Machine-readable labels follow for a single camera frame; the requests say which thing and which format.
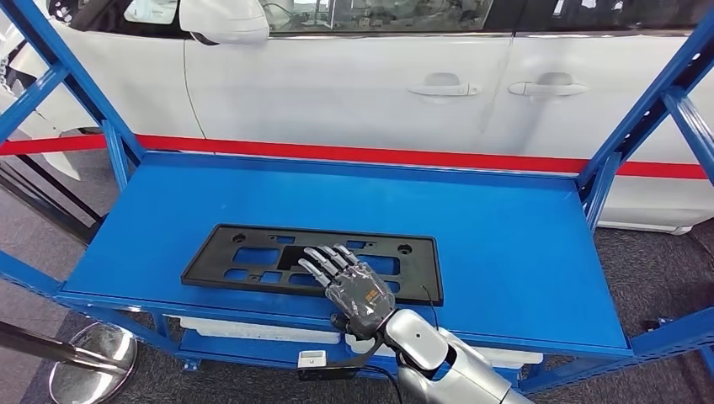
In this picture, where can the white car side mirror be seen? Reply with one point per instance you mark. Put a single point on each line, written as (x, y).
(223, 19)

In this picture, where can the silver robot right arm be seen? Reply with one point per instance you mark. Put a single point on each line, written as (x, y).
(463, 373)

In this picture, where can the white car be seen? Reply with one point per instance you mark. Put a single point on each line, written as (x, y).
(334, 89)

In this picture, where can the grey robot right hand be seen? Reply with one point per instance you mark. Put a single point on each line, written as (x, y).
(360, 295)

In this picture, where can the red barrier belt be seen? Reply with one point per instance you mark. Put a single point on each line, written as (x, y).
(334, 153)

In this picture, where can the blue metal shelf rack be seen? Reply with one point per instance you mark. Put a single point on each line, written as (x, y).
(502, 251)

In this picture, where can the black plastic plate frame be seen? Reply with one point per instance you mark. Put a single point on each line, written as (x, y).
(215, 262)

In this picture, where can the white plastic bin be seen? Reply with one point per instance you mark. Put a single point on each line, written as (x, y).
(510, 358)
(251, 330)

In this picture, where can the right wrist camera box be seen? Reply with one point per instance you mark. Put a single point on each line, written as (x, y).
(311, 359)

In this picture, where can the chrome stanchion post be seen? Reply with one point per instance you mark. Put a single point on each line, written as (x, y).
(95, 362)

